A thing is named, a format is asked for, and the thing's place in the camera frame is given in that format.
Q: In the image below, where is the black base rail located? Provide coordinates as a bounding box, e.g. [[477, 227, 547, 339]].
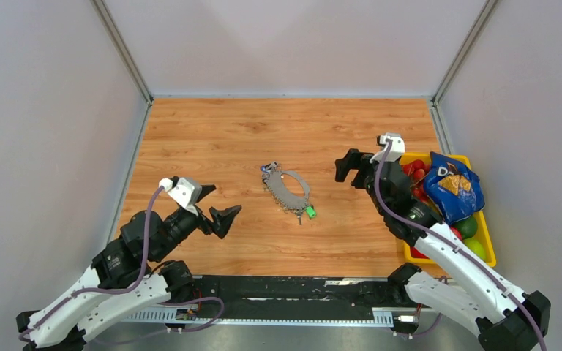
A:
[[126, 275, 425, 333]]

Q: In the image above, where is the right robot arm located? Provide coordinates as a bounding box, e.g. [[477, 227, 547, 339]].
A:
[[334, 148, 551, 350]]

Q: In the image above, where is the red apple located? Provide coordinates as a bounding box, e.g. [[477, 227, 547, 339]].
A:
[[450, 227, 463, 241]]

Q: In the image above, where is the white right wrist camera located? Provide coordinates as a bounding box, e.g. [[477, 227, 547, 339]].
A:
[[369, 132, 405, 164]]

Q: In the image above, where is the yellow plastic bin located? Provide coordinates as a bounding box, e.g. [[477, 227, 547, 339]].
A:
[[396, 152, 497, 267]]

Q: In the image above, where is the red plastic fruit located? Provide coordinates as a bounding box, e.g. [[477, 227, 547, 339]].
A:
[[410, 246, 427, 260]]

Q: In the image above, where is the large metal key ring plate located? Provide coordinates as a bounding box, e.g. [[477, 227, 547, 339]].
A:
[[261, 168, 311, 214]]

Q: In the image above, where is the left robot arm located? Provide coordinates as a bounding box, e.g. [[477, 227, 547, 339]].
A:
[[16, 177, 242, 350]]

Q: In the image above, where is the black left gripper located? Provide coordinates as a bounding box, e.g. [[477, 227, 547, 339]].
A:
[[154, 184, 242, 261]]

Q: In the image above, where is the blue chips bag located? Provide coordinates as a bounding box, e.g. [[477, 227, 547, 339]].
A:
[[423, 151, 485, 224]]

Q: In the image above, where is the green lime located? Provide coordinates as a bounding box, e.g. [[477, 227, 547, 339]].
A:
[[453, 216, 479, 240], [463, 238, 487, 261]]

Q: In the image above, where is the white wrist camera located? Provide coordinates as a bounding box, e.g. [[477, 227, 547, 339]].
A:
[[158, 176, 203, 216], [369, 132, 405, 164]]

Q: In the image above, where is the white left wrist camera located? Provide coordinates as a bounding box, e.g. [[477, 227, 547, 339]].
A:
[[158, 176, 203, 216]]

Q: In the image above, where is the red cherries bunch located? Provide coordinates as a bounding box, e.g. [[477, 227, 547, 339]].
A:
[[402, 159, 431, 200]]

